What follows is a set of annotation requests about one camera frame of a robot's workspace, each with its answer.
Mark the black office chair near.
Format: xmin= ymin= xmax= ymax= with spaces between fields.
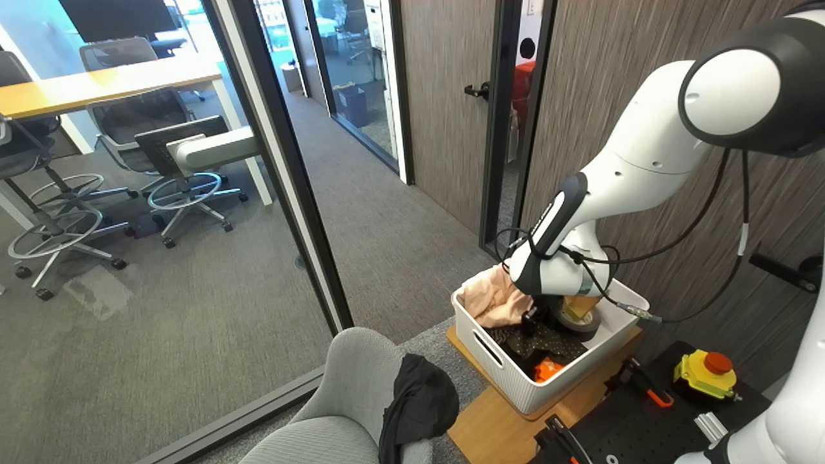
xmin=77 ymin=33 xmax=252 ymax=252

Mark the dark green patterned sock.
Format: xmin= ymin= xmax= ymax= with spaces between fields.
xmin=488 ymin=319 xmax=591 ymax=370

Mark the grey upholstered chair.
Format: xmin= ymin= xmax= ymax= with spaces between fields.
xmin=239 ymin=326 xmax=404 ymax=464

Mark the orange handled tool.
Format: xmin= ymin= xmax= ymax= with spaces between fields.
xmin=626 ymin=357 xmax=676 ymax=409

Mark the peach pink cloth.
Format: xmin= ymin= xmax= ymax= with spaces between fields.
xmin=458 ymin=265 xmax=535 ymax=326

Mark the black door handle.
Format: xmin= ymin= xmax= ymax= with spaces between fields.
xmin=465 ymin=83 xmax=491 ymax=100

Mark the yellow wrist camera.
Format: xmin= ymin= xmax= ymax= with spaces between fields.
xmin=564 ymin=297 xmax=598 ymax=319

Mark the white plastic storage bin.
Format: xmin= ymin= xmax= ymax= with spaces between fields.
xmin=452 ymin=265 xmax=651 ymax=415

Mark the wooden office table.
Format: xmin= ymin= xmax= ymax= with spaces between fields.
xmin=0 ymin=58 xmax=275 ymax=234

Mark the black mat with tools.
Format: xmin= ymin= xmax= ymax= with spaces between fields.
xmin=529 ymin=343 xmax=769 ymax=464

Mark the yellow emergency stop button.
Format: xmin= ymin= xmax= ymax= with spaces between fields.
xmin=674 ymin=348 xmax=738 ymax=400

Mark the grey tape roll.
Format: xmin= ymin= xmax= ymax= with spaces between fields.
xmin=554 ymin=297 xmax=602 ymax=338

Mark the black office chair left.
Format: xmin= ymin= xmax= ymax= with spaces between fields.
xmin=0 ymin=45 xmax=140 ymax=304

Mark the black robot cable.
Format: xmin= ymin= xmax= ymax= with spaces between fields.
xmin=562 ymin=147 xmax=756 ymax=325

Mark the black cloth on chair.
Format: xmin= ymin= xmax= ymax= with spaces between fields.
xmin=380 ymin=352 xmax=458 ymax=464

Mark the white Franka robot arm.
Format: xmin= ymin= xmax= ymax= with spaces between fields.
xmin=506 ymin=0 xmax=825 ymax=464

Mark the orange object in bin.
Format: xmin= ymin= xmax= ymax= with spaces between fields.
xmin=531 ymin=357 xmax=562 ymax=382

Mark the black office chair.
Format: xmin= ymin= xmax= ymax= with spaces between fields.
xmin=0 ymin=45 xmax=140 ymax=304
xmin=77 ymin=33 xmax=252 ymax=252

